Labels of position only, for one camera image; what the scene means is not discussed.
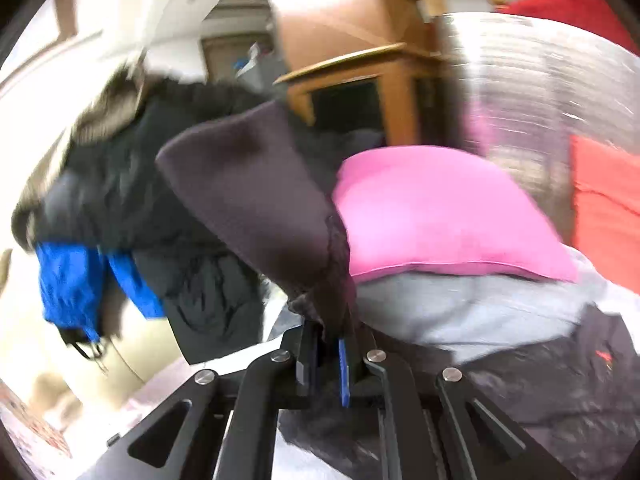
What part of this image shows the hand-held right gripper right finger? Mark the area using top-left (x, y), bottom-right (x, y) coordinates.
top-left (337, 321), bottom-right (571, 480)

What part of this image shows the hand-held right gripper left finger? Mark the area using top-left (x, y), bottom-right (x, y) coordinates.
top-left (85, 321), bottom-right (327, 480)

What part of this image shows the black jacket with purple lining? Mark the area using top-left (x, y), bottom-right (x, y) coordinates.
top-left (155, 100), bottom-right (640, 480)

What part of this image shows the grey blanket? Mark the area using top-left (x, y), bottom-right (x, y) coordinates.
top-left (354, 247), bottom-right (617, 367)

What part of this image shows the magenta cloth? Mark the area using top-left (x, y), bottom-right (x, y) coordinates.
top-left (332, 145), bottom-right (579, 283)

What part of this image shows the blue jacket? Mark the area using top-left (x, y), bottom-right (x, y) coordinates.
top-left (35, 241), bottom-right (167, 347)

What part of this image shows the black coat with fur hood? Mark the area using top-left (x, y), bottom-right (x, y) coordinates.
top-left (12, 67), bottom-right (386, 367)

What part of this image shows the red cloth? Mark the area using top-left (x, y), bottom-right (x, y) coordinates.
top-left (495, 0), bottom-right (635, 57)
top-left (570, 135), bottom-right (640, 281)

